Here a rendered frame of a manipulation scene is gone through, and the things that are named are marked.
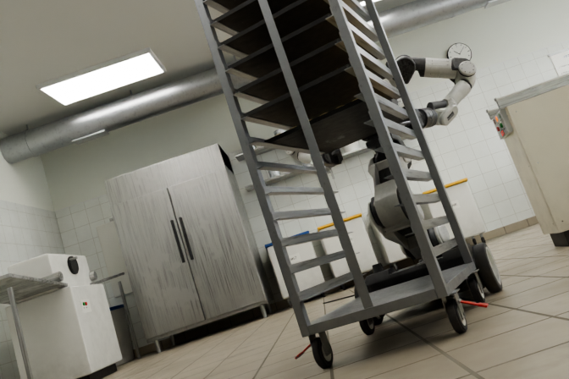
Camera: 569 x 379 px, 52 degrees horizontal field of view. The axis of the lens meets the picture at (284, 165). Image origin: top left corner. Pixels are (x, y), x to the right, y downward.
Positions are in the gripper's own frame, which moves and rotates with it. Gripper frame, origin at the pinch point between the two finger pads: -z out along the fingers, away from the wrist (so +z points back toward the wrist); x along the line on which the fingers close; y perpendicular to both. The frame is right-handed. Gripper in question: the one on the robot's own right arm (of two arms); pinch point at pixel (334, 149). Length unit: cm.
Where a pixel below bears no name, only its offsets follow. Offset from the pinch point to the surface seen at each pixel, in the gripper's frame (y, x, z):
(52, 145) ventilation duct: -223, 183, 418
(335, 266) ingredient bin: 47, -50, 416
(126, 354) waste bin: -213, -71, 472
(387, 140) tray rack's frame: -2, -18, -83
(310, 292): -35, -54, -53
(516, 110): 118, 2, 55
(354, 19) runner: 11, 35, -53
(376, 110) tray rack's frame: -2, -8, -83
